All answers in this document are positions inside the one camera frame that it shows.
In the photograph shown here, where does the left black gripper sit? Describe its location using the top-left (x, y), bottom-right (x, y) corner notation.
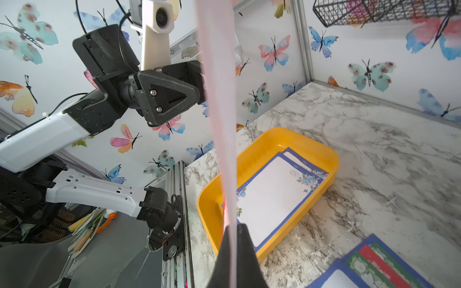
top-left (64, 25), bottom-right (205, 135)

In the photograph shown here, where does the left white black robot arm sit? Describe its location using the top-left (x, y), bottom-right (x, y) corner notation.
top-left (1, 23), bottom-right (205, 260)

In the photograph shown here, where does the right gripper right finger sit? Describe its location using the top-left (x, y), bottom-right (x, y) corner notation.
top-left (237, 224), bottom-right (268, 288)

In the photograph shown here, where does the green floral stationery paper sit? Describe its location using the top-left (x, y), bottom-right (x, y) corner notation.
top-left (369, 242), bottom-right (432, 288)
top-left (346, 252), bottom-right (395, 288)

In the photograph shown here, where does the stack of stationery papers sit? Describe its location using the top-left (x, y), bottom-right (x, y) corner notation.
top-left (237, 148), bottom-right (329, 252)

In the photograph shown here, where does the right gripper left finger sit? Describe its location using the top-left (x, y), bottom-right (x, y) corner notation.
top-left (207, 227), bottom-right (231, 288)

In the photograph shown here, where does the red stationery paper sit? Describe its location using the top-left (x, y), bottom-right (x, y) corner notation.
top-left (359, 245), bottom-right (412, 288)
top-left (194, 1), bottom-right (237, 288)

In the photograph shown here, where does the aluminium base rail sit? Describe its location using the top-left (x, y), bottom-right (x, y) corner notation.
top-left (161, 161), bottom-right (194, 288)

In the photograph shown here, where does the yellow plastic storage tray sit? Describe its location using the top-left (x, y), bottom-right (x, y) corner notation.
top-left (196, 126), bottom-right (341, 264)

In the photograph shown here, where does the white mesh wall basket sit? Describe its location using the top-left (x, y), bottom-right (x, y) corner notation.
top-left (170, 30), bottom-right (201, 63)

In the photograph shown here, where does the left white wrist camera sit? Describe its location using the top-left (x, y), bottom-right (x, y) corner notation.
top-left (130, 0), bottom-right (174, 70)

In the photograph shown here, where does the black wire wall basket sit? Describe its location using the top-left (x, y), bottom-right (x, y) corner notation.
top-left (312, 0), bottom-right (461, 28)

